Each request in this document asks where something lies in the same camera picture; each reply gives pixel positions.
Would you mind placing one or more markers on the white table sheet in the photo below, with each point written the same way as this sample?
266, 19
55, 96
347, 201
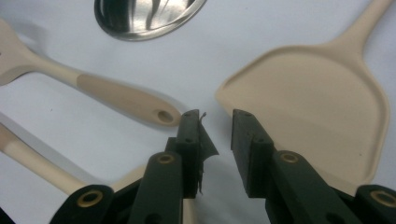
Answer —
186, 62

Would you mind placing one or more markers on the steel utensil rack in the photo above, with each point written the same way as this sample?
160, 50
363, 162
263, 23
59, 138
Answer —
149, 18

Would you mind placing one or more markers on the beige perforated skimmer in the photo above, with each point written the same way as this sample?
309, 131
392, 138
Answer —
37, 158

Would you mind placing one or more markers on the beige slotted turner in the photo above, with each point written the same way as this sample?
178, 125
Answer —
124, 96

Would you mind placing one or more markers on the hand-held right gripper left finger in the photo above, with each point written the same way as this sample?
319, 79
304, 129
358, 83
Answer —
186, 168

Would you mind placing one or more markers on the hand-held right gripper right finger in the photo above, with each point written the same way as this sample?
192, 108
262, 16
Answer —
258, 168

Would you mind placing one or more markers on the beige solid turner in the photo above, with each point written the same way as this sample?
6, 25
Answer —
305, 102

